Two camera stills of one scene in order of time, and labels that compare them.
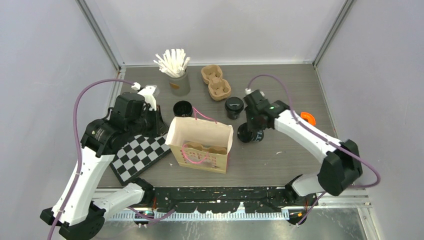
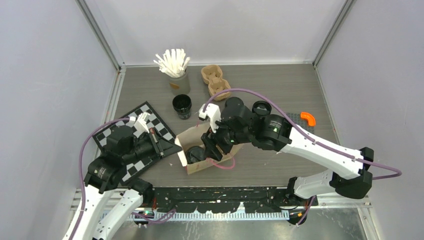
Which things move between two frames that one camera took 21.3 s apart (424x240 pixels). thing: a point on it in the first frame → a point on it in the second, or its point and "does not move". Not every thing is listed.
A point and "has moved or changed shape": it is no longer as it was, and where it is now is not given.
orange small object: x=310 y=118 does not move
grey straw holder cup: x=180 y=86 does not move
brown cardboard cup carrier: x=219 y=88 does not move
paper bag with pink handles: x=200 y=144 has moved or changed shape
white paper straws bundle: x=173 y=62 does not move
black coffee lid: x=245 y=135 has moved or changed shape
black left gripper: x=160 y=127 → x=150 y=136
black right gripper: x=251 y=126 → x=210 y=139
